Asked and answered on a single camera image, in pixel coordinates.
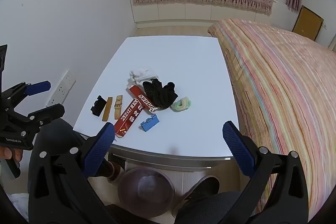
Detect long red carton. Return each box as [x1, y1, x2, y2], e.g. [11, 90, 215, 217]
[114, 99, 144, 138]

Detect yellow board with black frame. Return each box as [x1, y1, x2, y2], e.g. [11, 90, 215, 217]
[292, 5, 324, 41]

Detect white window seat cabinet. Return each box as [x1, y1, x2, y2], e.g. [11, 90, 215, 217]
[128, 0, 258, 29]

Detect black cloth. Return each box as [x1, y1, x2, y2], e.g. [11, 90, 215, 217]
[142, 79, 179, 110]

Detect green yellow hair scrunchie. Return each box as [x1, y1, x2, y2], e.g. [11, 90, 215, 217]
[171, 96, 192, 112]

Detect person's left hand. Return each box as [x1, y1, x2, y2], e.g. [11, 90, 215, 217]
[0, 147, 24, 163]

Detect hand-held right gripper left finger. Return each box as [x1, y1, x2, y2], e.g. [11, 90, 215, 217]
[28, 123, 116, 224]

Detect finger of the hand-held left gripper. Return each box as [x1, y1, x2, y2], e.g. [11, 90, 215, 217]
[0, 80, 51, 109]
[5, 103, 66, 133]

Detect plain wooden clothespin half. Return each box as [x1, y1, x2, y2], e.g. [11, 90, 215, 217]
[102, 97, 113, 122]

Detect white cloth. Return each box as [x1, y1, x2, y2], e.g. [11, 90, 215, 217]
[127, 68, 159, 88]

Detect person's dark trousers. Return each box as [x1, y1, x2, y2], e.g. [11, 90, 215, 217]
[28, 118, 248, 224]

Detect wooden clothespin half with spring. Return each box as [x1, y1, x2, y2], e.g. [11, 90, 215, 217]
[114, 94, 124, 119]

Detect white wall socket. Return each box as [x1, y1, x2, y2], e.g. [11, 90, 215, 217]
[55, 83, 69, 99]
[47, 95, 63, 107]
[64, 70, 77, 86]

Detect small black plastic part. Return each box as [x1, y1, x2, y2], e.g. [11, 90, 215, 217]
[91, 95, 107, 117]

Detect black shoe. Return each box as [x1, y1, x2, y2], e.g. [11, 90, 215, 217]
[188, 175, 221, 203]

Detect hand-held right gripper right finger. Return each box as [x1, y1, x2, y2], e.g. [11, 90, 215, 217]
[223, 121, 309, 224]

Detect small blue plastic box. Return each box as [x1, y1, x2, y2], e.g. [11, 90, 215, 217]
[140, 114, 160, 132]

